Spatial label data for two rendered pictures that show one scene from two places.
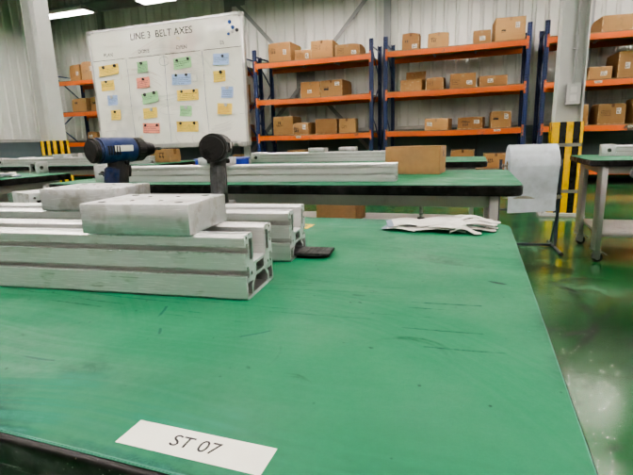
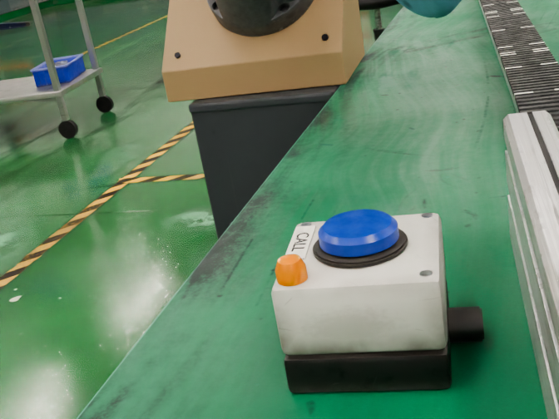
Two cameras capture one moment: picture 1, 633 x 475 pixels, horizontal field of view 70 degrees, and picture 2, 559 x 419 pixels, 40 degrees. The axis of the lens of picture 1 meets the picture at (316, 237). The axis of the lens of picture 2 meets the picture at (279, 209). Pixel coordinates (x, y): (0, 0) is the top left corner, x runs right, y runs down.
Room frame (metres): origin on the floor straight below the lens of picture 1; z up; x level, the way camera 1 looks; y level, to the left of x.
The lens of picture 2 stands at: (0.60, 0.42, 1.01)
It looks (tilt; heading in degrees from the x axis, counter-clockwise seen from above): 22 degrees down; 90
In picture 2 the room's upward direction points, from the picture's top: 10 degrees counter-clockwise
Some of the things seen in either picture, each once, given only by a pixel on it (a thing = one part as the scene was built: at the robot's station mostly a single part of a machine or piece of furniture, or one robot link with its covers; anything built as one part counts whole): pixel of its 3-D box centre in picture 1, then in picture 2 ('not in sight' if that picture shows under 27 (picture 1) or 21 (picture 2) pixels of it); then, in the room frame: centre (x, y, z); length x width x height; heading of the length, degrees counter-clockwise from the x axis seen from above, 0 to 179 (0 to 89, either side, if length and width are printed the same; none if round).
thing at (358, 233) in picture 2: not in sight; (358, 239); (0.64, 0.77, 0.84); 0.04 x 0.04 x 0.02
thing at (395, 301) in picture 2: not in sight; (383, 295); (0.64, 0.77, 0.81); 0.10 x 0.08 x 0.06; 166
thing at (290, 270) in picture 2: not in sight; (290, 267); (0.60, 0.75, 0.85); 0.02 x 0.02 x 0.01
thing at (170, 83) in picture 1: (173, 144); not in sight; (4.01, 1.20, 0.97); 1.50 x 0.50 x 1.95; 71
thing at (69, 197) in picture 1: (98, 203); not in sight; (0.88, 0.42, 0.87); 0.16 x 0.11 x 0.07; 76
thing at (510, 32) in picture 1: (452, 106); not in sight; (9.92, -2.96, 1.59); 2.83 x 0.98 x 3.17; 71
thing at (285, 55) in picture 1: (318, 113); not in sight; (10.92, -0.13, 1.58); 2.83 x 0.98 x 3.15; 71
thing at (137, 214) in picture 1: (157, 221); not in sight; (0.64, 0.22, 0.87); 0.16 x 0.11 x 0.07; 76
